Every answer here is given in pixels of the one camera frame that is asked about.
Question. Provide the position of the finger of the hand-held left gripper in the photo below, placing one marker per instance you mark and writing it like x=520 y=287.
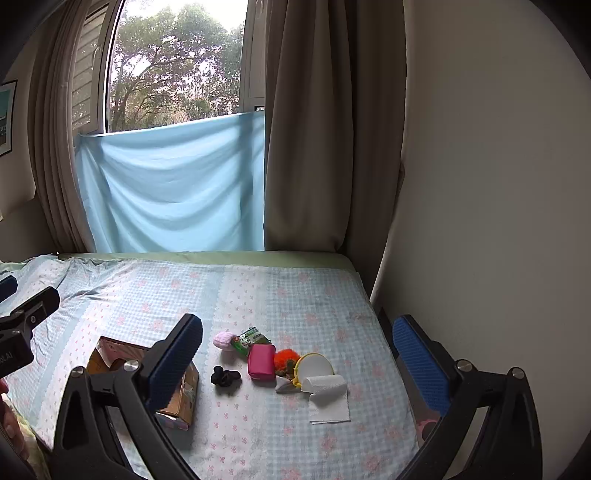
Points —
x=7 y=287
x=34 y=307

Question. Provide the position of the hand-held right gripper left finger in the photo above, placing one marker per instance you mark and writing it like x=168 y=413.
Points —
x=173 y=369

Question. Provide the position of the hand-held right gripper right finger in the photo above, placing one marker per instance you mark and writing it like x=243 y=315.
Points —
x=421 y=364

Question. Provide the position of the cardboard box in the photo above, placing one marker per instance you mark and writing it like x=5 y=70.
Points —
x=189 y=392

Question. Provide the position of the black scrunchie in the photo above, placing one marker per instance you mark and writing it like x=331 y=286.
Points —
x=225 y=376

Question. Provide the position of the pink knitted pouch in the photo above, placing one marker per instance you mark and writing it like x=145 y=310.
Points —
x=224 y=340

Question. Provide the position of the green snack packet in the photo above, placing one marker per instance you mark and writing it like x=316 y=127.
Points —
x=249 y=340

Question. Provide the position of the magenta soft pouch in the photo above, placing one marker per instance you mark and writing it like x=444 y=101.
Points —
x=261 y=362

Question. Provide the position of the white paper towel roll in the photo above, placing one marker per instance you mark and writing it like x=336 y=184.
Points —
x=330 y=401

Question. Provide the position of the yellow rimmed round mirror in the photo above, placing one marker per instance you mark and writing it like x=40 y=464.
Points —
x=316 y=367

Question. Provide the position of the orange fluffy ball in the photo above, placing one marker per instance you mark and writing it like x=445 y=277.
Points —
x=286 y=357

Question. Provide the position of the grey fabric piece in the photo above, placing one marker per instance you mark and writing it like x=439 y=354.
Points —
x=286 y=385

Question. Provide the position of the person's left hand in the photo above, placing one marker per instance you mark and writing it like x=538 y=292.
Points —
x=9 y=427

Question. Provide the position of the small pink object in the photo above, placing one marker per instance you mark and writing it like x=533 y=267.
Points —
x=427 y=427

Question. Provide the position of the green bed sheet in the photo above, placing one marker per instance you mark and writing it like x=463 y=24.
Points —
x=207 y=257

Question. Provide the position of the checked floral bed blanket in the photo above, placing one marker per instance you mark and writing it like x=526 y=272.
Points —
x=300 y=314

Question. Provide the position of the beige curtain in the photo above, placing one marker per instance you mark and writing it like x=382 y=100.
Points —
x=53 y=138
x=314 y=138

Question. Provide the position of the light blue hanging cloth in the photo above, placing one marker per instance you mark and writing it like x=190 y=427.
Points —
x=171 y=184

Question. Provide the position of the window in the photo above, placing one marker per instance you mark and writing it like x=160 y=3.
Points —
x=175 y=64

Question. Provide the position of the wall poster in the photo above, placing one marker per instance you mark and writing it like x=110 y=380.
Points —
x=5 y=120

